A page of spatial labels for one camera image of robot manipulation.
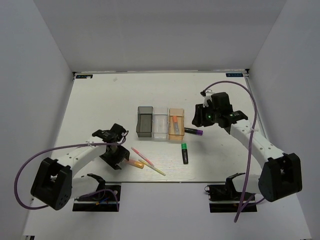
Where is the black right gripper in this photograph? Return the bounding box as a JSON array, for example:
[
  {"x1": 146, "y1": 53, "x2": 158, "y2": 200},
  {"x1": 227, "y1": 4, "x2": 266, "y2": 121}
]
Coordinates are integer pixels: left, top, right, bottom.
[{"x1": 191, "y1": 102, "x2": 220, "y2": 128}]

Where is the purple cap black highlighter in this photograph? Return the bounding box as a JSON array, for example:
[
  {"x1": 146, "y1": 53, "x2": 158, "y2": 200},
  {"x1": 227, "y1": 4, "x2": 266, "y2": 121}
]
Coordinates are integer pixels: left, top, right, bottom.
[{"x1": 184, "y1": 127, "x2": 203, "y2": 136}]

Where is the orange yellow clear tube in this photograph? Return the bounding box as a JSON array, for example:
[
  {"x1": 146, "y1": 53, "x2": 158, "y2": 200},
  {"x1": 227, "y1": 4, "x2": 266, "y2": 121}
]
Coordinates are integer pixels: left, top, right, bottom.
[{"x1": 125, "y1": 159, "x2": 145, "y2": 169}]

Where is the orange cap clear tube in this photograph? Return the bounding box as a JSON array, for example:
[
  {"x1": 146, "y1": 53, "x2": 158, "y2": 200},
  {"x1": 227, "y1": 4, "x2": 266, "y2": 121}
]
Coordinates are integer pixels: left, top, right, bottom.
[{"x1": 172, "y1": 115, "x2": 180, "y2": 135}]

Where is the green cap black highlighter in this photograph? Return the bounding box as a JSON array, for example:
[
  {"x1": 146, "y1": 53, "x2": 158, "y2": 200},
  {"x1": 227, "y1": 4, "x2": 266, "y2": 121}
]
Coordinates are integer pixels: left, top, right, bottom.
[{"x1": 181, "y1": 143, "x2": 189, "y2": 165}]

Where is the pink pen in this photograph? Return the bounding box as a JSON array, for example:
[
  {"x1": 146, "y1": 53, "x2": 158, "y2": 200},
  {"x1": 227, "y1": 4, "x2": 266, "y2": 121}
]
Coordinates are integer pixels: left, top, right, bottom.
[{"x1": 131, "y1": 147, "x2": 155, "y2": 167}]

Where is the yellow pen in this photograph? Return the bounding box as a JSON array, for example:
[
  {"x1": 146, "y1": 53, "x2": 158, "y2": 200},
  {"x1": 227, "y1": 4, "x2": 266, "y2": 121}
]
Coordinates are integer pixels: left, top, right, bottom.
[{"x1": 138, "y1": 159, "x2": 166, "y2": 176}]

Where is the dark grey transparent container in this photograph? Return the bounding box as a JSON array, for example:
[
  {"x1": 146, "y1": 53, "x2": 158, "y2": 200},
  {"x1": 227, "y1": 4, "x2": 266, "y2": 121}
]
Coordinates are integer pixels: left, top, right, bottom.
[{"x1": 136, "y1": 106, "x2": 153, "y2": 138}]

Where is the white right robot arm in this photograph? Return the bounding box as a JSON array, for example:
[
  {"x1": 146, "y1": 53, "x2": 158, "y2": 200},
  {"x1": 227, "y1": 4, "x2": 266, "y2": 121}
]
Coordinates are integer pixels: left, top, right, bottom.
[{"x1": 192, "y1": 92, "x2": 303, "y2": 202}]

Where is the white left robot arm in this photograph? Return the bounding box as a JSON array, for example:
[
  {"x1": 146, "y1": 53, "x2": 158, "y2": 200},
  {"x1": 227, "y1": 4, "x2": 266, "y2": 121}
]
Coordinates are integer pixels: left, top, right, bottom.
[{"x1": 30, "y1": 128, "x2": 130, "y2": 211}]

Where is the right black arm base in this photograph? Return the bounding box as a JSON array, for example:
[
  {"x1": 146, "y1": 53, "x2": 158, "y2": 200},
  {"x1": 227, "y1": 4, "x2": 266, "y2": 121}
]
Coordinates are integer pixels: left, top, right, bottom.
[{"x1": 204, "y1": 173, "x2": 260, "y2": 213}]

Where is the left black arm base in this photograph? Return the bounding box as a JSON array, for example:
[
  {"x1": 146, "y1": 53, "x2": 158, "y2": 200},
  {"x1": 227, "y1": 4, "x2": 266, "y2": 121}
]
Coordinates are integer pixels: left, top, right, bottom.
[{"x1": 71, "y1": 173, "x2": 122, "y2": 213}]

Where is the orange transparent container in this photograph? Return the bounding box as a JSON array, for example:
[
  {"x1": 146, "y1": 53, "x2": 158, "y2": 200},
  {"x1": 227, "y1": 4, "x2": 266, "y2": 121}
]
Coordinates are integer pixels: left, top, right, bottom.
[{"x1": 168, "y1": 108, "x2": 185, "y2": 142}]

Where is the clear transparent container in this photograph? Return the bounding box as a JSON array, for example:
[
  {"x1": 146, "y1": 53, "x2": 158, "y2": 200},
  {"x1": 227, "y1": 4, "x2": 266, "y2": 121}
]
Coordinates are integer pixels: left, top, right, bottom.
[{"x1": 152, "y1": 107, "x2": 169, "y2": 141}]

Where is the right corner label sticker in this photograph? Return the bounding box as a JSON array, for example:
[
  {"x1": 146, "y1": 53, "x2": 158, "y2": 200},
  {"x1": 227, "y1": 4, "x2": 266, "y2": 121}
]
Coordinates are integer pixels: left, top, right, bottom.
[{"x1": 225, "y1": 72, "x2": 244, "y2": 78}]

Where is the corner label sticker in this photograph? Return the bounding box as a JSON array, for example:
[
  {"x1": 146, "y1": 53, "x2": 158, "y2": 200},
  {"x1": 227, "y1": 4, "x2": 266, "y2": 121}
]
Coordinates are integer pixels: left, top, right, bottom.
[
  {"x1": 75, "y1": 74, "x2": 93, "y2": 79},
  {"x1": 225, "y1": 72, "x2": 244, "y2": 78}
]

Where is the left corner label sticker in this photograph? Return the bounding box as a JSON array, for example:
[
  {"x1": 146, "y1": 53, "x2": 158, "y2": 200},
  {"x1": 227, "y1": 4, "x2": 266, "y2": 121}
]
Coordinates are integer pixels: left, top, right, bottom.
[{"x1": 75, "y1": 74, "x2": 93, "y2": 79}]

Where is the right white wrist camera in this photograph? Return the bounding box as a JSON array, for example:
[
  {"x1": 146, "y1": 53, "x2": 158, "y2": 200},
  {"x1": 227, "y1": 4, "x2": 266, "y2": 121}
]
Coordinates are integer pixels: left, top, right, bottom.
[{"x1": 200, "y1": 89, "x2": 215, "y2": 108}]

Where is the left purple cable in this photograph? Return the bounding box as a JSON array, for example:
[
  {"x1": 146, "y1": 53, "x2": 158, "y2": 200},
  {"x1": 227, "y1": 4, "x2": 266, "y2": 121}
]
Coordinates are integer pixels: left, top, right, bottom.
[{"x1": 14, "y1": 131, "x2": 129, "y2": 210}]

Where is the purple cable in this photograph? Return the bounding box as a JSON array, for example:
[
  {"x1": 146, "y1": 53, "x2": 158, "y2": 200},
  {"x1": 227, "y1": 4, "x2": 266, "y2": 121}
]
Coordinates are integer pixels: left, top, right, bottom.
[
  {"x1": 200, "y1": 80, "x2": 265, "y2": 223},
  {"x1": 14, "y1": 131, "x2": 129, "y2": 210}
]

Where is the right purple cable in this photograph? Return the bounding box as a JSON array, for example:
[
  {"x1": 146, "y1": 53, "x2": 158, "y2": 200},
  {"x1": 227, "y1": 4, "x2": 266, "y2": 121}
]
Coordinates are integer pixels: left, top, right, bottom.
[{"x1": 200, "y1": 80, "x2": 265, "y2": 223}]

